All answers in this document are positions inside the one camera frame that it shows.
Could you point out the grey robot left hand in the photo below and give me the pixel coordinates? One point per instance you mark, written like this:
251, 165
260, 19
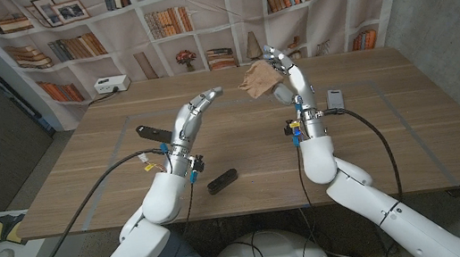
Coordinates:
186, 123

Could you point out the tan adhesive wrap roll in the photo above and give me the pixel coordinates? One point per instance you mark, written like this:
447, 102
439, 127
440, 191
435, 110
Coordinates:
259, 80

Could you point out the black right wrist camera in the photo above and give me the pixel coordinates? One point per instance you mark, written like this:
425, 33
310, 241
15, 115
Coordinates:
288, 129

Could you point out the small black oblong remote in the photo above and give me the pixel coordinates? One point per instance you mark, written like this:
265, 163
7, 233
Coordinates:
222, 181

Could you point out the blue tape piece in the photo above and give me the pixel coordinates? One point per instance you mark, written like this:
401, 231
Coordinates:
307, 205

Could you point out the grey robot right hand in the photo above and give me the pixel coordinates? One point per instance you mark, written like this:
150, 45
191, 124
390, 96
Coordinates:
301, 87

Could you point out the long black TV remote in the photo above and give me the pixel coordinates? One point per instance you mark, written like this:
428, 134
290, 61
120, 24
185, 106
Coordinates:
154, 133

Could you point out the small grey remote control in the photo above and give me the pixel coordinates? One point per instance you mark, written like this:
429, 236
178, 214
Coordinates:
335, 99

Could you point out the white power strip box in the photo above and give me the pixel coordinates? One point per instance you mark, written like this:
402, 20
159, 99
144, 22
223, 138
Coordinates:
112, 84

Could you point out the printed bookshelf backdrop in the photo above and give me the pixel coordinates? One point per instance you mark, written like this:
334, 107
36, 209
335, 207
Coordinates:
240, 10

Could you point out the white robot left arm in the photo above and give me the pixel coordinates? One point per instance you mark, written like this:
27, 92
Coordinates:
139, 249

